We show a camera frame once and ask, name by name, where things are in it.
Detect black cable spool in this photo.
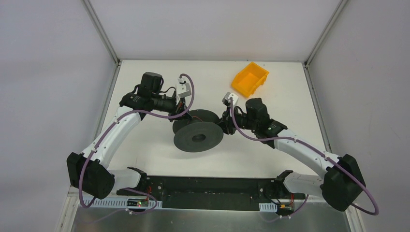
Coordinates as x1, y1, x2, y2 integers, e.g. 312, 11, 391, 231
173, 109, 224, 153

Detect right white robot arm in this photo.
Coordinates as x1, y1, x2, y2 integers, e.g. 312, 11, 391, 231
220, 93, 366, 211

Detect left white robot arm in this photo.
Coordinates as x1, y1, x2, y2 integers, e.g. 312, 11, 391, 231
67, 72, 195, 199

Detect orange plastic bin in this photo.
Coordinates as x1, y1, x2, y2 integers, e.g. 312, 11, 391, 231
231, 62, 269, 98

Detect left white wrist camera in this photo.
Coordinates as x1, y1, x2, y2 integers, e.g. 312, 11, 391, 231
175, 80, 192, 98

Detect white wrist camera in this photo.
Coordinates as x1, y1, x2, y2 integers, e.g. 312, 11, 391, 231
222, 92, 239, 107
175, 80, 192, 98

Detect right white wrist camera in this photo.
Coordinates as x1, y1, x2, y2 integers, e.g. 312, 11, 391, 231
222, 92, 239, 107

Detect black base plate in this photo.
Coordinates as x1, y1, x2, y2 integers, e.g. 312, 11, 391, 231
134, 175, 291, 211

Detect right white cable duct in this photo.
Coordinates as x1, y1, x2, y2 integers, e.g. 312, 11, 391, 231
259, 203, 278, 213

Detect white cable duct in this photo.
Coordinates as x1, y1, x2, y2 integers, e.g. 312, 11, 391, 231
259, 203, 278, 213
90, 198, 163, 209

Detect left white cable duct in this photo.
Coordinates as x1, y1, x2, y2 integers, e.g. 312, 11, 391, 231
90, 198, 163, 209

